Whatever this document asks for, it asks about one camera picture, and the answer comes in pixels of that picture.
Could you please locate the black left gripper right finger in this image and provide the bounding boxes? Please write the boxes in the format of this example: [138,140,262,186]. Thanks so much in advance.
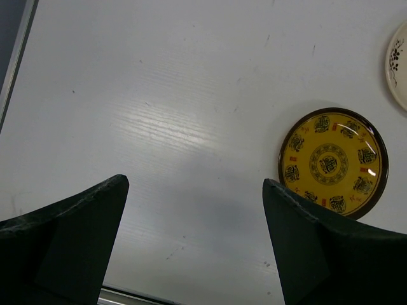
[262,179,406,304]

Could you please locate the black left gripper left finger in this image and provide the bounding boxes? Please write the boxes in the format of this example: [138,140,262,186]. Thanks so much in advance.
[1,174,128,304]

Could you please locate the cream plate black leaf print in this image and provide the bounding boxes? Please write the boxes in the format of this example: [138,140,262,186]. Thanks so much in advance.
[383,20,406,114]

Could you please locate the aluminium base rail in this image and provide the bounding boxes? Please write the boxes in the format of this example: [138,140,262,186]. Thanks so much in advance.
[97,286,179,305]

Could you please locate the aluminium table edge rail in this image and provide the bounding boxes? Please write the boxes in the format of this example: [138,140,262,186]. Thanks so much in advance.
[1,0,38,125]

